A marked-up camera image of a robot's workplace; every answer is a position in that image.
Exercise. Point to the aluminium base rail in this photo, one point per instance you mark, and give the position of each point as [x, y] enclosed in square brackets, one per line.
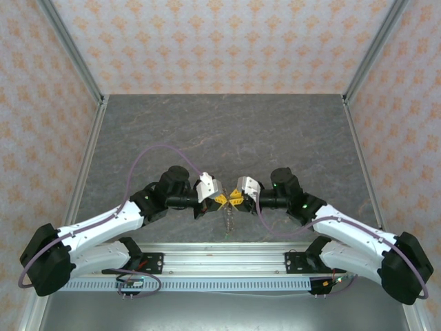
[224, 258]

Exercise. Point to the small controller board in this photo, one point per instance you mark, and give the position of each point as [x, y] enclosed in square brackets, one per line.
[336, 281]
[132, 283]

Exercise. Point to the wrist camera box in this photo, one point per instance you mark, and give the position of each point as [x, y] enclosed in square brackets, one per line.
[207, 188]
[248, 186]

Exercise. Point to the aluminium frame post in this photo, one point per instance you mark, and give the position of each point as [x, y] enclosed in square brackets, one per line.
[373, 48]
[72, 48]

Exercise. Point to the aluminium lower frame rail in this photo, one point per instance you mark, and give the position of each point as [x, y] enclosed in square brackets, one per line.
[415, 325]
[31, 325]

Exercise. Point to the aluminium table edge rail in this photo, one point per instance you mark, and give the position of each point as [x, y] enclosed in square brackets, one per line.
[94, 134]
[359, 148]

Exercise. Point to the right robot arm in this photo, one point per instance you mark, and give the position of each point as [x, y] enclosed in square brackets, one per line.
[351, 231]

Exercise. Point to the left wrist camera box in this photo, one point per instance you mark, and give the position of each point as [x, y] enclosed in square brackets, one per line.
[207, 188]

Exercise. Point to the metal band keyring with rings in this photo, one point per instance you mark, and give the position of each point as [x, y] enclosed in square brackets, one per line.
[229, 220]

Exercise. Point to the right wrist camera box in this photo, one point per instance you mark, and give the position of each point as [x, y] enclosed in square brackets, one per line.
[248, 186]

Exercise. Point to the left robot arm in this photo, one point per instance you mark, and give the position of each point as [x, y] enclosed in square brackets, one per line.
[100, 224]

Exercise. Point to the grey metal shelf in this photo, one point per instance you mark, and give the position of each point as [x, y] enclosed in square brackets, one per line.
[224, 313]

